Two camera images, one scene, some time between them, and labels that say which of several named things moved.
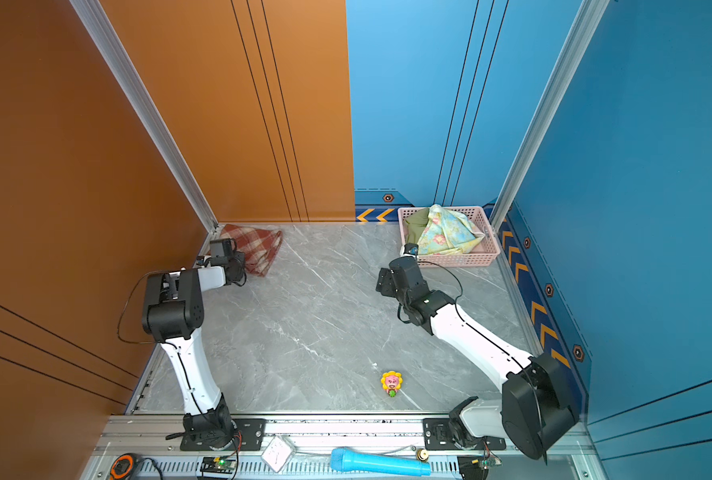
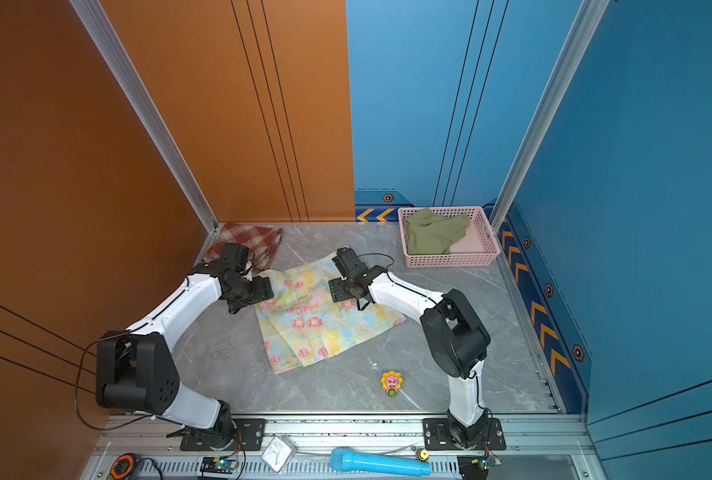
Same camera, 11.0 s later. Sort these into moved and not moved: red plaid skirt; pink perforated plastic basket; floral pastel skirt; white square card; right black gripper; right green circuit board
Moved: right black gripper; floral pastel skirt
Not moved: red plaid skirt; right green circuit board; white square card; pink perforated plastic basket
